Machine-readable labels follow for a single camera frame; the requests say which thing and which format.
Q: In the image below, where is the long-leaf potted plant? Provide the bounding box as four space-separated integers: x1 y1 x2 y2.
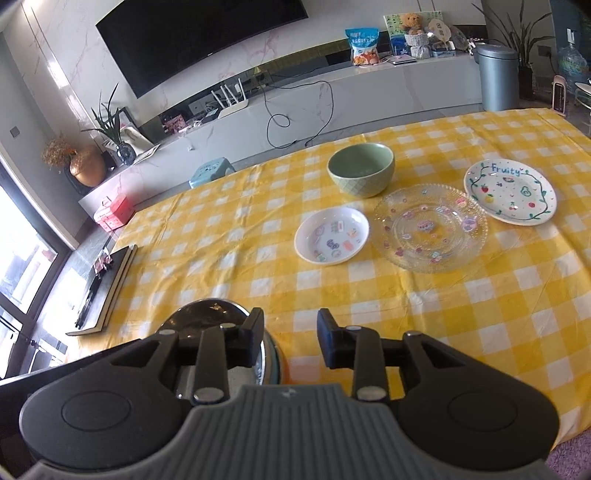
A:
472 0 555 100

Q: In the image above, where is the black wall television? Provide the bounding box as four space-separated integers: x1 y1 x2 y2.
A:
95 0 309 99

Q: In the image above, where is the dark flat board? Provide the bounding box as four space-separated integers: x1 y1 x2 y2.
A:
65 244 138 337

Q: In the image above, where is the light blue plastic stool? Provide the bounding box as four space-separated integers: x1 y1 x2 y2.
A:
189 159 237 189

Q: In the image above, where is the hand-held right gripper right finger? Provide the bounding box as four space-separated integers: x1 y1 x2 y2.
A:
317 307 466 404

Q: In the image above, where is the red box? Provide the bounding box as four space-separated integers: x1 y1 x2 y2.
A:
93 194 136 232

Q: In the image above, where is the window frame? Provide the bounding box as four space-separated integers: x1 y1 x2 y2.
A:
0 152 75 379

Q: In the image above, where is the black rimmed green plate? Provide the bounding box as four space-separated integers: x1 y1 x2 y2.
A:
154 298 283 398

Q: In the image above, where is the brown teddy bear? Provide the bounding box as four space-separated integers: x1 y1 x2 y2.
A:
399 12 424 37

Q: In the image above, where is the small white sticker plate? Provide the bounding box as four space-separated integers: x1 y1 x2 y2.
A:
294 207 370 265

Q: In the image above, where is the white marble media cabinet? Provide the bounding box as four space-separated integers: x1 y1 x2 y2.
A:
78 55 485 222

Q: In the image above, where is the white paper bag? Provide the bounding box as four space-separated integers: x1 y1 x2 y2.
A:
122 127 148 155

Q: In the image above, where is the pink space heater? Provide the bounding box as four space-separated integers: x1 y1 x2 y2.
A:
551 75 570 115

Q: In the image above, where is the white round stool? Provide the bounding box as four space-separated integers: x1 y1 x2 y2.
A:
573 80 591 116

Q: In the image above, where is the blue water jug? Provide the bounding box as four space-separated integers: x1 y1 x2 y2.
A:
556 44 591 95

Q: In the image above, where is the blue snack bag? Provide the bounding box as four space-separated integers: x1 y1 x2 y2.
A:
345 28 381 66

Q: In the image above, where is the plant in blue vase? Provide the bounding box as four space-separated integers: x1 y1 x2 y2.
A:
82 83 139 166

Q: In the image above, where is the green ceramic bowl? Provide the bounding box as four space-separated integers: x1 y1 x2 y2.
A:
327 143 396 199

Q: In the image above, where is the purple cloth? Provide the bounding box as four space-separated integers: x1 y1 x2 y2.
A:
545 434 591 480

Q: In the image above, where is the green picture board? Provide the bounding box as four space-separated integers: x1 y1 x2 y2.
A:
384 13 409 54

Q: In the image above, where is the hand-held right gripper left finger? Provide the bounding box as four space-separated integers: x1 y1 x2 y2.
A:
111 307 266 408

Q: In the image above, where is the gold vase with dried flowers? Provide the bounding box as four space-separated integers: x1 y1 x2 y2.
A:
41 134 108 188

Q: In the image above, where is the white fruit-print plate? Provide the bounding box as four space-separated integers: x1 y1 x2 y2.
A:
464 159 557 226

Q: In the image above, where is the clear glass sticker plate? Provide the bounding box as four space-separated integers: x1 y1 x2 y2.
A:
372 183 489 274

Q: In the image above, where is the black cable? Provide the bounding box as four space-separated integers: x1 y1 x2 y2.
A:
264 80 334 149

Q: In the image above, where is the white antenna router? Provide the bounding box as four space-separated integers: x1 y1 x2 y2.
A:
211 78 249 121

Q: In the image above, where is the printed hand fan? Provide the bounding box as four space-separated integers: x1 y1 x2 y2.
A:
426 13 454 44

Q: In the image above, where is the yellow checked tablecloth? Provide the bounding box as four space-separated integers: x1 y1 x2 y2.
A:
65 107 591 453

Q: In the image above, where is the grey trash can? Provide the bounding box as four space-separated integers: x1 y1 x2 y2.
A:
475 43 520 112

